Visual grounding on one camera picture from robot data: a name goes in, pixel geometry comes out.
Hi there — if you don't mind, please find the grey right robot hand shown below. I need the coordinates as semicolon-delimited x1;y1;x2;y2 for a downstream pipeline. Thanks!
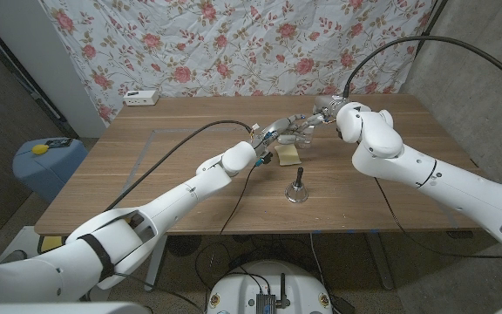
306;94;352;130

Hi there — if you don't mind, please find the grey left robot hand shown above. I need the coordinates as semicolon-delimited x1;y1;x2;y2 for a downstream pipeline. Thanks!
250;113;311;152

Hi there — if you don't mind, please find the clear white-capped medicine bottle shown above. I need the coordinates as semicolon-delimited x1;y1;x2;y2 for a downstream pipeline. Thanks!
296;125;315;149

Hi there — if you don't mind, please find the yellow sponge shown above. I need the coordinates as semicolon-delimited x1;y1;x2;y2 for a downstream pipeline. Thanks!
274;144;302;167

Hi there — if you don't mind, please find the floral backdrop cloth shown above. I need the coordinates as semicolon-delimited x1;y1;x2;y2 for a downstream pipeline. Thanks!
41;0;438;126

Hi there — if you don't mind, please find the black stand pole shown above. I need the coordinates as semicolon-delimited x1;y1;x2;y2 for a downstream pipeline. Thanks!
415;0;449;56

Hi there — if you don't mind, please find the white power strip box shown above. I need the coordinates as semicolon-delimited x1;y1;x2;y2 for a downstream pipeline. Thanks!
122;89;160;107

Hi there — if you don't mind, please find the round black floor object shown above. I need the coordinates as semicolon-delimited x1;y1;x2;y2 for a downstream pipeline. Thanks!
166;235;202;257

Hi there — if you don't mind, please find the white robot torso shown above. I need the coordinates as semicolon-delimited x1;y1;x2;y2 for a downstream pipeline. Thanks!
206;260;334;314

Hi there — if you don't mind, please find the grey table leg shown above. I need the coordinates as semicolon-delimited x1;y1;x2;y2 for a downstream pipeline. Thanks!
366;233;395;291

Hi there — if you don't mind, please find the white table leg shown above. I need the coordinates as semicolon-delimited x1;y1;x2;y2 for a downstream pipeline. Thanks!
144;235;168;292

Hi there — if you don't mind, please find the black flat device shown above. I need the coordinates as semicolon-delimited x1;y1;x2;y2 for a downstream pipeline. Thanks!
45;138;74;149

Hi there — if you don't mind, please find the blue round stool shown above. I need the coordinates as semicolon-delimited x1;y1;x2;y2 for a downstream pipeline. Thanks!
12;137;89;204

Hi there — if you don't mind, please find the yellow black floor mat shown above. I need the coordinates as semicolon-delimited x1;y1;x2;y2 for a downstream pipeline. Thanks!
37;235;67;254

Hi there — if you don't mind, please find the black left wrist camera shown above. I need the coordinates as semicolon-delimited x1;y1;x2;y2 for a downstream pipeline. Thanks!
254;151;274;168

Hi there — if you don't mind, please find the silver bell black handle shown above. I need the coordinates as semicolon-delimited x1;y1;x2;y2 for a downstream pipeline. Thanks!
284;167;309;204

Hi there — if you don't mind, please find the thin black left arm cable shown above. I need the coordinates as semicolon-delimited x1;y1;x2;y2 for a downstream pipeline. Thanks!
219;164;259;236

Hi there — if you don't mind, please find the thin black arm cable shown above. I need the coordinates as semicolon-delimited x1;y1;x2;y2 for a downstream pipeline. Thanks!
219;164;259;236
372;176;502;262

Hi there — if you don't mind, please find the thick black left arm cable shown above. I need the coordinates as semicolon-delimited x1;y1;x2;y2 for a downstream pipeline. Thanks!
105;119;254;211

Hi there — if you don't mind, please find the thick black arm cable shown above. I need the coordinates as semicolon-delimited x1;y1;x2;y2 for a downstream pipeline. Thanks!
342;35;502;99
105;119;254;211

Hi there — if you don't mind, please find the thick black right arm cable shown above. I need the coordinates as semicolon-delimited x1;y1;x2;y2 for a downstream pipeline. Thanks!
342;35;502;99

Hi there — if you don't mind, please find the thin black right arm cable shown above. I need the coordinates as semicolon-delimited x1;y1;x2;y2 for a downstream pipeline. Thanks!
372;176;502;262

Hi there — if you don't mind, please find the looped black floor cable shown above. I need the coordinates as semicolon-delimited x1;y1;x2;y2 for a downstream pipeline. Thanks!
193;242;261;284

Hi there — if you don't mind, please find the black slanted frame bar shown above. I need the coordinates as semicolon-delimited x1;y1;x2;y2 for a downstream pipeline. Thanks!
0;15;80;139

